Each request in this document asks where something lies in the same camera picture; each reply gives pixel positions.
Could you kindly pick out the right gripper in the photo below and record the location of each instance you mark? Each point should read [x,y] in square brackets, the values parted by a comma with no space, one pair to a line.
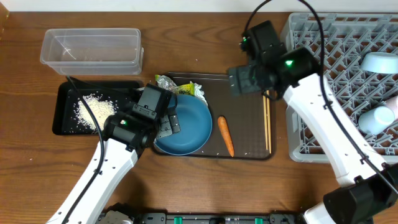
[244,71]

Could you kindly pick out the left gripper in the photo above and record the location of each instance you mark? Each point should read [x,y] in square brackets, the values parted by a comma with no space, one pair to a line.
[171,127]

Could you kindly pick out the dark blue plate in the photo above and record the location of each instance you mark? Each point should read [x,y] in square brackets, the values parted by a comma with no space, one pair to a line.
[196,126]

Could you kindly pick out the white rice pile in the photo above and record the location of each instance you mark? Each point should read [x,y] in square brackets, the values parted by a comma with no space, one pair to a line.
[100,108]

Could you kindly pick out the light blue bowl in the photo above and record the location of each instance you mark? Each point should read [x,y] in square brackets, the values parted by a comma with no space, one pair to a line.
[380,62]

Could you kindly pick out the light blue cup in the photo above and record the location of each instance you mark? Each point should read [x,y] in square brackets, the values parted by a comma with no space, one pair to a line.
[376,120]

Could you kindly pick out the pale pink cup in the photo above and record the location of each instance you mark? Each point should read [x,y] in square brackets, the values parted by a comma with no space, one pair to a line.
[392,104]

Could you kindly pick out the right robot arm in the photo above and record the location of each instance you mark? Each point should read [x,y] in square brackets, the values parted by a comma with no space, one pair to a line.
[368,184]

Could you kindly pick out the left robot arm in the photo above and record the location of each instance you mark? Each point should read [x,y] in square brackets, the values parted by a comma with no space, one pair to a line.
[124,137]

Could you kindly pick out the grey dishwasher rack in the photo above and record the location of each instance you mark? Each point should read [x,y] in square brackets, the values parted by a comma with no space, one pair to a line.
[348,38]

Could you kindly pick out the black waste tray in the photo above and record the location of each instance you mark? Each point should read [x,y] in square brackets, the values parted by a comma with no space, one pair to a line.
[120,92]

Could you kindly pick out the yellow green pandan packet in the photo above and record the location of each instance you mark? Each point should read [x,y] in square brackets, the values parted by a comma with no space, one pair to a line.
[186,89]

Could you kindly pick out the silver foil wrapper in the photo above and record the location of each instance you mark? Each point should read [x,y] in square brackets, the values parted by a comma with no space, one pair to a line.
[166,83]

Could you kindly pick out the white crumpled tissue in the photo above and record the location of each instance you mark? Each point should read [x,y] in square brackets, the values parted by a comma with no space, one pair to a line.
[199,93]

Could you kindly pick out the orange carrot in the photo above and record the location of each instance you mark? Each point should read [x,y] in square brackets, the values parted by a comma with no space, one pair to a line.
[224,130]

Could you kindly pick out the brown serving tray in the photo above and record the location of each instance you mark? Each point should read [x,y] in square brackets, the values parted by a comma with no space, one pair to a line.
[244,115]

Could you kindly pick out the clear plastic container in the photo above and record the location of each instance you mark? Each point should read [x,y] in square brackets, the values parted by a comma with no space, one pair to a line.
[93,51]

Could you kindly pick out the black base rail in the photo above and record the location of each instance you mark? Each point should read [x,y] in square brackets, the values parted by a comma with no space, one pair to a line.
[114,217]

